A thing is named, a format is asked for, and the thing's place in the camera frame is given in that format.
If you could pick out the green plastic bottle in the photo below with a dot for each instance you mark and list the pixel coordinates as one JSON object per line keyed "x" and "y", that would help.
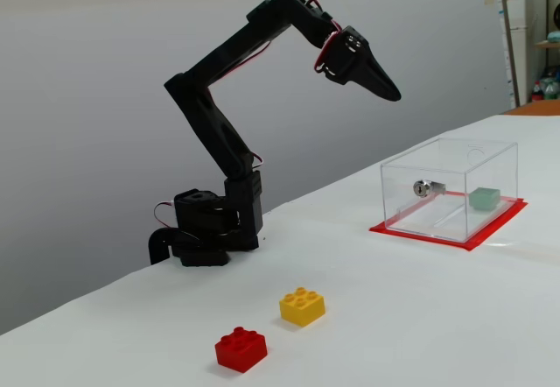
{"x": 552, "y": 87}

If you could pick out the red capped dark bottle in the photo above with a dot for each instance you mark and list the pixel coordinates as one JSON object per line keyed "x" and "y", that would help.
{"x": 537, "y": 93}

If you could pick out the black table clamp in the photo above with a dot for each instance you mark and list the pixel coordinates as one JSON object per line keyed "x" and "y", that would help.
{"x": 157, "y": 247}

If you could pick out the red lego brick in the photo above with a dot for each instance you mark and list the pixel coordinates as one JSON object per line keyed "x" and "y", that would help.
{"x": 240, "y": 349}

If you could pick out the white cabinet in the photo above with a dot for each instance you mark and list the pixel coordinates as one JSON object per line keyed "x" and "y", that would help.
{"x": 518, "y": 54}

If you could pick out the orange table top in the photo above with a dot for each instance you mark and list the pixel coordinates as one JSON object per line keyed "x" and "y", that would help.
{"x": 538, "y": 107}

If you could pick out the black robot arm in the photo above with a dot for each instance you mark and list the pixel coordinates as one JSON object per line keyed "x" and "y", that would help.
{"x": 210, "y": 115}

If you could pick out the red tape square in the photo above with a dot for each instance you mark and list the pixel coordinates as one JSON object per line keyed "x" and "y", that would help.
{"x": 494, "y": 229}

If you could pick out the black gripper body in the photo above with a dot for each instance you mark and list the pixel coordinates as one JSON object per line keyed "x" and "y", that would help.
{"x": 360, "y": 64}

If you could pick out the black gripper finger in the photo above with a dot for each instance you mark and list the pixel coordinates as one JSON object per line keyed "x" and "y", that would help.
{"x": 367, "y": 88}
{"x": 380, "y": 78}

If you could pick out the silver metal box lock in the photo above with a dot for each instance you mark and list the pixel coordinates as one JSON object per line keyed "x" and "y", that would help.
{"x": 422, "y": 188}

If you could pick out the yellow lego brick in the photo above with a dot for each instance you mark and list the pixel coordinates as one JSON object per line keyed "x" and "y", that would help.
{"x": 302, "y": 308}

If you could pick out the transparent plastic box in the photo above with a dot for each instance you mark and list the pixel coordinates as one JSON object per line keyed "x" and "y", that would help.
{"x": 437, "y": 177}

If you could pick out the green lego brick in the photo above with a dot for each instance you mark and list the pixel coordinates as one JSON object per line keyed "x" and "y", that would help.
{"x": 483, "y": 199}

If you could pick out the teal object on shelf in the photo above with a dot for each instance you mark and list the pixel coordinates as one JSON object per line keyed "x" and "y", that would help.
{"x": 555, "y": 37}

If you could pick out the metal shelf rack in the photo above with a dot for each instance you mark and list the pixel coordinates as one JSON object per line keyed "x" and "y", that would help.
{"x": 509, "y": 54}

